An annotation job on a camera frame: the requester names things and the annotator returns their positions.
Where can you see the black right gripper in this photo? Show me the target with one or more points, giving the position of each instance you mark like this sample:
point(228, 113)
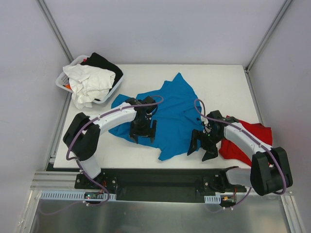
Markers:
point(204, 141)

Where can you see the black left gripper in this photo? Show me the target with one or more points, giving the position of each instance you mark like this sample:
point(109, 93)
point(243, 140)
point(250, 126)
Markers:
point(142, 127)

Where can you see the red t-shirt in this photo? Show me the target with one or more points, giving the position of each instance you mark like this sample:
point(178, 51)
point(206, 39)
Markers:
point(245, 140)

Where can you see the blue t-shirt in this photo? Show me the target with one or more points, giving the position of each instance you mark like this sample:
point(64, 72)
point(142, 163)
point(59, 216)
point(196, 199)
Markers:
point(176, 117)

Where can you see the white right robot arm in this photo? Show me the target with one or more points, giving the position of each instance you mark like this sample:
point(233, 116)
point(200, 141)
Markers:
point(270, 170)

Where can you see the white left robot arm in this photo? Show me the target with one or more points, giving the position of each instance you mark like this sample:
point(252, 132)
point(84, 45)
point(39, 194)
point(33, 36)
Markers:
point(82, 136)

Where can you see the white t-shirt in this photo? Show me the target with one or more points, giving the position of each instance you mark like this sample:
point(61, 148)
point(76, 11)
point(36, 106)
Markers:
point(88, 83)

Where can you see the black t-shirt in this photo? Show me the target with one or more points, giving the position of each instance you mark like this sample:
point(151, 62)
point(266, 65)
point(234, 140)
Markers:
point(97, 60)

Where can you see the white slotted cable duct right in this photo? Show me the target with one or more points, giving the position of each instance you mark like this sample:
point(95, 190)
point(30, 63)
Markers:
point(216, 199)

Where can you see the white slotted cable duct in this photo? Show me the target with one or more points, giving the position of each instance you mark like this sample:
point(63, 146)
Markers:
point(73, 195)
point(216, 199)

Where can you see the black robot base mount plate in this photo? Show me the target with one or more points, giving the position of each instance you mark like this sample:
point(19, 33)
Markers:
point(166, 185)

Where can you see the aluminium table edge rail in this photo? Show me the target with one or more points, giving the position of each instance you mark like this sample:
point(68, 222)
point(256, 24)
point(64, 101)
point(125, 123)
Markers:
point(65, 181)

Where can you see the white slotted cable duct left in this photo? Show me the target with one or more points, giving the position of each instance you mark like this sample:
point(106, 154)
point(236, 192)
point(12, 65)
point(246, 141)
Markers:
point(73, 195)

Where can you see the aluminium frame post left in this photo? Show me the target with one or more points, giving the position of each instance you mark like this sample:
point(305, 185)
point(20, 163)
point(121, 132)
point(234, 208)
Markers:
point(55, 29)

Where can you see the aluminium frame post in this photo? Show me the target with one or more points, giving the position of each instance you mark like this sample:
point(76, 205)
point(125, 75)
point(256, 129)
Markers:
point(276, 21)
point(55, 29)

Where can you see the aluminium frame post right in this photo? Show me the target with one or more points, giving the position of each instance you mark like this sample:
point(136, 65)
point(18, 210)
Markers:
point(276, 21)

